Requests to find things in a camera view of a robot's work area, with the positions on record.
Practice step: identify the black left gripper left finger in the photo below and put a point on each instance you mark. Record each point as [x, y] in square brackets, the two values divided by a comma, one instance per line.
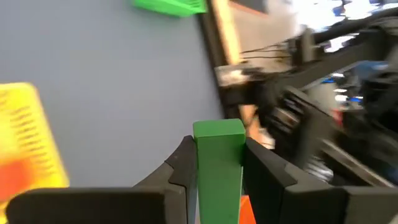
[180, 186]

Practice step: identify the green plastic basket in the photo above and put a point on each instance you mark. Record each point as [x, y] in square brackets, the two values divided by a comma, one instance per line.
[174, 6]

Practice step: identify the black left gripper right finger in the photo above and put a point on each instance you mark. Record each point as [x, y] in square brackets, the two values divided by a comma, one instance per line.
[273, 193]

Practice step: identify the yellow plastic basket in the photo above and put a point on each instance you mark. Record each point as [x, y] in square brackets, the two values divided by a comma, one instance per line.
[28, 130]

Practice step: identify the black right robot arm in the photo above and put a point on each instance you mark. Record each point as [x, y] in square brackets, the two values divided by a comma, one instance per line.
[311, 124]

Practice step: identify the dark green long block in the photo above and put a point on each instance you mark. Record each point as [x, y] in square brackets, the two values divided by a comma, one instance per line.
[219, 171]

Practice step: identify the wooden side board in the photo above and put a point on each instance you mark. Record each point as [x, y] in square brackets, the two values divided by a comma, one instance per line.
[228, 31]

